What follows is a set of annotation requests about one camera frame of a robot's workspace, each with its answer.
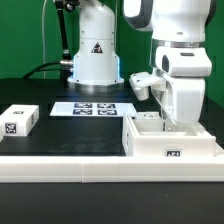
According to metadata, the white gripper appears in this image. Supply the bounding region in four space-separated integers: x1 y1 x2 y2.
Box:
151 46 212 124

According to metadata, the white cabinet body box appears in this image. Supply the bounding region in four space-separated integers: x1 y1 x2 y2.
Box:
122 114 216 158

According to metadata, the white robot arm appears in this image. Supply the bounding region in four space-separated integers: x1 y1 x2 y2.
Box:
68 0 216 123

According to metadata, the white cabinet top block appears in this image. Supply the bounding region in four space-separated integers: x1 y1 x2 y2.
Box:
0 104 39 136

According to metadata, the white base tag plate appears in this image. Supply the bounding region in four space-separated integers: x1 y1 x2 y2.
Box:
50 102 136 117

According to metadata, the white L-shaped fence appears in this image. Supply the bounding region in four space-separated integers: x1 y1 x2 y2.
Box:
0 125 224 184

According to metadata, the black cable bundle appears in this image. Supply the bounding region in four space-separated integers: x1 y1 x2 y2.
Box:
22 60 74 80

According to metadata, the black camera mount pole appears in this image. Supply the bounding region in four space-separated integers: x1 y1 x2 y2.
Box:
54 0 80 60

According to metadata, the grey hanging cable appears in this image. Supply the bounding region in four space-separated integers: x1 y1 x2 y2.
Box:
41 0 49 80

